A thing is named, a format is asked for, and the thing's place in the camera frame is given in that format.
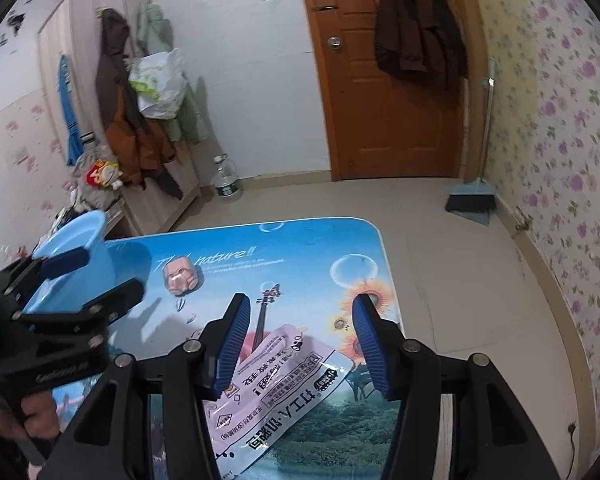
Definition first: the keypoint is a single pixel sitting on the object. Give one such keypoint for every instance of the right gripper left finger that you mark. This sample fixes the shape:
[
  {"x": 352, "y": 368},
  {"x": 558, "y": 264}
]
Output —
[{"x": 222, "y": 340}]

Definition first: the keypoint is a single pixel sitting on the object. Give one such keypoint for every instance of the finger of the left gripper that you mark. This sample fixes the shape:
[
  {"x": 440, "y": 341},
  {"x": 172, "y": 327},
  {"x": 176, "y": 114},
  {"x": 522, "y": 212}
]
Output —
[
  {"x": 49, "y": 268},
  {"x": 114, "y": 304}
]

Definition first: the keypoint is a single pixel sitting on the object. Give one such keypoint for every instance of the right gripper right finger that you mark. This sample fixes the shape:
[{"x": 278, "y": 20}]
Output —
[{"x": 380, "y": 341}]

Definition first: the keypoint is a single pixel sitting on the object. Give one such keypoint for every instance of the light blue plastic basin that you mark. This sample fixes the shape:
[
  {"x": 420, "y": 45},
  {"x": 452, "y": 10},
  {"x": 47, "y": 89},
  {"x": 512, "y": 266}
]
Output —
[{"x": 70, "y": 291}]

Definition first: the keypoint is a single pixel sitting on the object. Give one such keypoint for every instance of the pink white snack packet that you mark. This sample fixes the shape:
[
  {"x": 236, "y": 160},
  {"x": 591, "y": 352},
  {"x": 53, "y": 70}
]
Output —
[{"x": 281, "y": 381}]

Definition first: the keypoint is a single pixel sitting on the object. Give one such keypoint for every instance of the pink face toy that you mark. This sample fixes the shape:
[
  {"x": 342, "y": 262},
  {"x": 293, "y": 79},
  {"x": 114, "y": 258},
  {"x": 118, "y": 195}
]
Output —
[{"x": 180, "y": 276}]

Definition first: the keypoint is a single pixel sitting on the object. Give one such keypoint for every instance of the cluttered tiled shelf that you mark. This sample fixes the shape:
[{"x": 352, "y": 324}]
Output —
[{"x": 78, "y": 208}]

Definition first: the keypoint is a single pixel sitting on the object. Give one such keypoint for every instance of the red yellow plush charm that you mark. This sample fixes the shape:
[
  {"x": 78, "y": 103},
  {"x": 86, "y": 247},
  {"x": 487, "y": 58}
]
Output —
[{"x": 104, "y": 174}]

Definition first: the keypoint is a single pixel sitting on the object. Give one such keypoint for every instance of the brown orange hanging coat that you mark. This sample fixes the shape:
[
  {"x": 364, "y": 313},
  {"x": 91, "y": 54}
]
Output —
[{"x": 142, "y": 147}]

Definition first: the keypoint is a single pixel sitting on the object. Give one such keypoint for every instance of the clear plastic water bottle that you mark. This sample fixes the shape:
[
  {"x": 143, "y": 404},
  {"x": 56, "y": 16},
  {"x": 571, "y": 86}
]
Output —
[{"x": 226, "y": 181}]

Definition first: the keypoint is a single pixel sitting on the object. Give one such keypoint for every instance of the light wooden wardrobe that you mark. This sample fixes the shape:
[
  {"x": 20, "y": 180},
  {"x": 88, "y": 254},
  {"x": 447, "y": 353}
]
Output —
[{"x": 86, "y": 49}]

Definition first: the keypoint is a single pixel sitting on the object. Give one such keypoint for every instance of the white green plastic bag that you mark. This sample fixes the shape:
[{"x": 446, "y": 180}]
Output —
[{"x": 159, "y": 83}]

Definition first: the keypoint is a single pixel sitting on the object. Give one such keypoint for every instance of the folded wooden board by door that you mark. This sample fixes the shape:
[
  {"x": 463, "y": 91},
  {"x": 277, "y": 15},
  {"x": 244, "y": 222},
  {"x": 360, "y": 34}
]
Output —
[{"x": 469, "y": 18}]

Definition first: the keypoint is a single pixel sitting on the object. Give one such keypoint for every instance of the pale green hanging garment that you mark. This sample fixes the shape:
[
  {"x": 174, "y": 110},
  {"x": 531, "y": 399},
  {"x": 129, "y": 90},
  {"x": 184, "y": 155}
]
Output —
[{"x": 154, "y": 33}]

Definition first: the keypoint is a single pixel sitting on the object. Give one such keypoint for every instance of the dark brown jacket on door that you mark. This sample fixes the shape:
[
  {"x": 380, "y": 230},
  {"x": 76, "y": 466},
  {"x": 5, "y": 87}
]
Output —
[{"x": 419, "y": 41}]

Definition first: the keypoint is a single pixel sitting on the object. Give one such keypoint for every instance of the blue strap grey bag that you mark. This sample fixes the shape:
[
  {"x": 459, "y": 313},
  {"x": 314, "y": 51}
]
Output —
[{"x": 80, "y": 150}]

